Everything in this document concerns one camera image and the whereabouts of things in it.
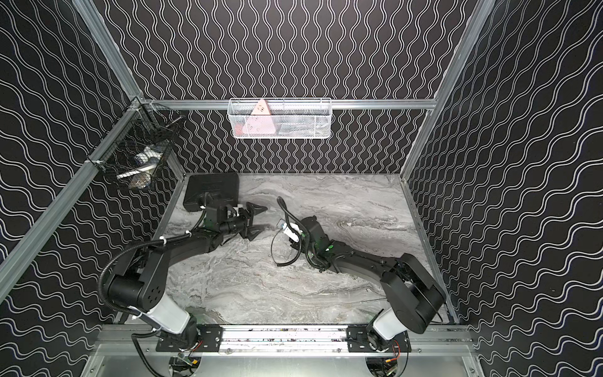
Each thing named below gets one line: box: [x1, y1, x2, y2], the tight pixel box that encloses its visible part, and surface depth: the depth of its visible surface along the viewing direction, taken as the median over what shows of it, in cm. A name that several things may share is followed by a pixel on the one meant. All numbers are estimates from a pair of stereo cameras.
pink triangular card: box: [241, 98, 276, 135], surface depth 92 cm
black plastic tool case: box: [182, 172, 240, 213], surface depth 109 cm
